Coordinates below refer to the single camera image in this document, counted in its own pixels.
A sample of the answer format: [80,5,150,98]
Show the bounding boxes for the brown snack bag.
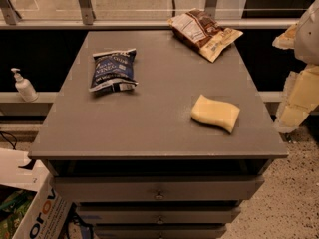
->
[168,9,243,63]

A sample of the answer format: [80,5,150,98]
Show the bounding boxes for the blue chip bag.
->
[89,49,138,92]

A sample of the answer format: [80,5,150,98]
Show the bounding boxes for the white cardboard box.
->
[0,148,71,239]

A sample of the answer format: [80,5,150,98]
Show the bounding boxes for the top drawer knob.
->
[155,190,164,200]

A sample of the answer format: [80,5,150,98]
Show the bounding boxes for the drawer knob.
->
[156,216,164,225]
[155,190,164,200]

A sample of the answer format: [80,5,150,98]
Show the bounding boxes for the middle drawer knob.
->
[156,216,164,225]

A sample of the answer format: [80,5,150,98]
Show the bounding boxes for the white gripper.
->
[272,0,319,133]

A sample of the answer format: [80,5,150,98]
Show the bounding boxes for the yellow sponge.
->
[190,95,240,133]

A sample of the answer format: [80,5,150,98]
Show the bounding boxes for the white pump bottle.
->
[11,68,38,102]

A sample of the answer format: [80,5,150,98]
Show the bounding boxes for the grey drawer cabinet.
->
[30,30,287,239]

